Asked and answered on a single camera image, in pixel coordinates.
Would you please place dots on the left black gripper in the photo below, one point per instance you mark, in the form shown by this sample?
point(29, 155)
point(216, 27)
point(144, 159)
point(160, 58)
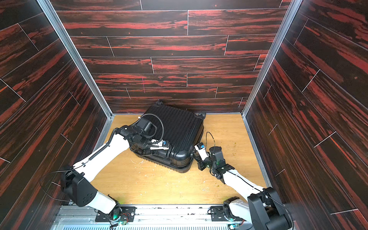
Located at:
point(149, 137)

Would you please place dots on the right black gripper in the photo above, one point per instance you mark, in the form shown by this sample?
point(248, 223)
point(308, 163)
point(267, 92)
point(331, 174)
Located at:
point(201, 161)

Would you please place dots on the black ribbed hard-shell suitcase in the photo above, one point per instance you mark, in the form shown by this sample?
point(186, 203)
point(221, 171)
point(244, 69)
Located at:
point(181, 129)

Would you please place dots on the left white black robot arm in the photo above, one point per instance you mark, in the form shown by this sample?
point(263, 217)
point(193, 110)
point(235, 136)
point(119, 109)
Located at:
point(76, 180)

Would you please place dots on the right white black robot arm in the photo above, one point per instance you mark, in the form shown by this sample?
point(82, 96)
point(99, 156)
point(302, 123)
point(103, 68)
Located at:
point(263, 209)

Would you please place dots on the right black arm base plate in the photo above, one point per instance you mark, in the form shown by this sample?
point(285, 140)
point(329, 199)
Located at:
point(223, 213)

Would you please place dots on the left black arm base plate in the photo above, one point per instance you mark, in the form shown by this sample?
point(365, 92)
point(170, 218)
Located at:
point(123, 214)

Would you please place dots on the silver aluminium front rail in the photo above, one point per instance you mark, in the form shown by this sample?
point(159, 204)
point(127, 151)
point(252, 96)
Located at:
point(151, 217)

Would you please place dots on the left aluminium corner post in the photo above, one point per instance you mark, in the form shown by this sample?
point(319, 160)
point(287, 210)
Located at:
point(56, 23)

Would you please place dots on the aluminium corner post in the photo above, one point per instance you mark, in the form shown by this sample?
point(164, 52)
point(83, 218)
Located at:
point(56, 23)
point(284, 27)

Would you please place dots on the right aluminium corner post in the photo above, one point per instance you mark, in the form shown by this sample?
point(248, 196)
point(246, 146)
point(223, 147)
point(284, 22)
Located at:
point(284, 27)

